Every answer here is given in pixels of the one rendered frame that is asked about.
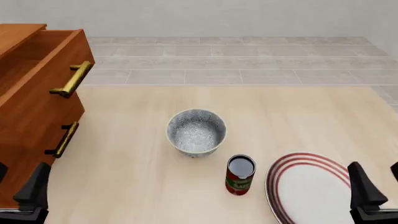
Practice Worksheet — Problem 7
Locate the wooden cabinet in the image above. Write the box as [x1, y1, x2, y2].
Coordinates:
[0, 22, 96, 209]

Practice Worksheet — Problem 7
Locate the long brass drawer handle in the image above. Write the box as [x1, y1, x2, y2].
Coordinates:
[49, 60, 95, 99]

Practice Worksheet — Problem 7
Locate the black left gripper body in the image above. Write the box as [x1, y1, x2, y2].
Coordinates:
[0, 204, 50, 224]

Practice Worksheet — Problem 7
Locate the short brass drawer handle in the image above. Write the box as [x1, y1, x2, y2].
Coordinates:
[44, 121, 80, 159]

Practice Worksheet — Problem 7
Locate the grey patterned bowl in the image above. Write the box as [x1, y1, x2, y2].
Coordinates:
[166, 108, 228, 159]

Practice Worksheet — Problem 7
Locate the closed wooden drawer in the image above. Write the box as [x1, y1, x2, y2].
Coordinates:
[0, 94, 86, 209]

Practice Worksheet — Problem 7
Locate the open wooden drawer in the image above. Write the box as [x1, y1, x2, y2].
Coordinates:
[0, 28, 96, 131]

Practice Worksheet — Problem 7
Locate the white plate with red rings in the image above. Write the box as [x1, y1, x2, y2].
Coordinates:
[264, 152, 356, 224]

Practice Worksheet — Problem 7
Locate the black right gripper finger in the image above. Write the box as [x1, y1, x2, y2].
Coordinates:
[389, 161, 398, 183]
[346, 161, 389, 209]

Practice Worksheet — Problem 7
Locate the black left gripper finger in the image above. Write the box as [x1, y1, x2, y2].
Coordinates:
[0, 162, 9, 182]
[12, 161, 52, 209]

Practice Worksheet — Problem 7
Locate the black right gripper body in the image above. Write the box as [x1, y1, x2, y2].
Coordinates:
[349, 203, 398, 224]

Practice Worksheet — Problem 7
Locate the red tomato sauce tin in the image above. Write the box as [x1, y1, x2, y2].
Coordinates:
[224, 154, 257, 196]

